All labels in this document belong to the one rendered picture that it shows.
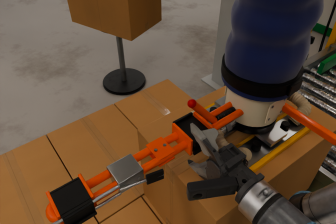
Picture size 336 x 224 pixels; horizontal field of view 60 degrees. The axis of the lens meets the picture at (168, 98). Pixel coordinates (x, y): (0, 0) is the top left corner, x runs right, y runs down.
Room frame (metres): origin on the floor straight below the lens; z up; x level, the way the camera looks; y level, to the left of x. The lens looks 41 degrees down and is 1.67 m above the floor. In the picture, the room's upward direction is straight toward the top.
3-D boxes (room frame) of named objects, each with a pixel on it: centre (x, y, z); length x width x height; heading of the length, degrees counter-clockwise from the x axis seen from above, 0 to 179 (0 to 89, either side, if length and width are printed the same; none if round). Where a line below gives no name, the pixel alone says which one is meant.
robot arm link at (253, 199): (0.35, -0.20, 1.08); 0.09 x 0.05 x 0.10; 127
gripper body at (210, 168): (0.42, -0.16, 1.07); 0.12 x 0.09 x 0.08; 37
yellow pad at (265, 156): (0.62, -0.33, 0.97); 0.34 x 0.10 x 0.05; 126
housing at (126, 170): (0.43, 0.10, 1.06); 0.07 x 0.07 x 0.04; 36
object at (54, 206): (0.35, 0.22, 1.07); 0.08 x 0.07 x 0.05; 126
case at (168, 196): (0.70, -0.25, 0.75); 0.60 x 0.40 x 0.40; 125
